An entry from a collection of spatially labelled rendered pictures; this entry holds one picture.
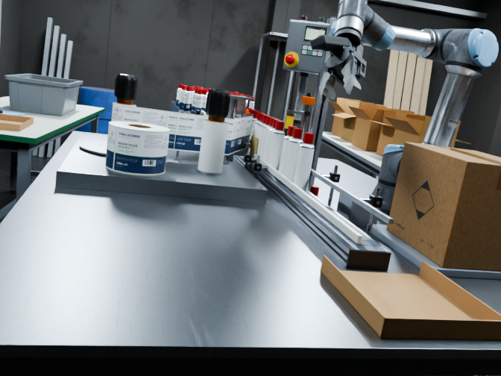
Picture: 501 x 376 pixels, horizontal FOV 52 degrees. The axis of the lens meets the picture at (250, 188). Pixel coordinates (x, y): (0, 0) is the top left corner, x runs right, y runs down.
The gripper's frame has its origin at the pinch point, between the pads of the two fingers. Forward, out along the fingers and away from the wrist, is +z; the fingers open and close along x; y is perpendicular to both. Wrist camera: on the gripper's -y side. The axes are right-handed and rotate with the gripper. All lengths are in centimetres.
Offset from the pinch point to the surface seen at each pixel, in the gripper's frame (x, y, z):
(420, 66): 197, 376, -351
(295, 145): 40, 29, -11
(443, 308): -22, 19, 49
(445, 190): -16.8, 27.9, 17.2
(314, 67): 41, 33, -48
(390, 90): 226, 359, -314
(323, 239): 12.4, 19.3, 30.9
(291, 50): 47, 25, -54
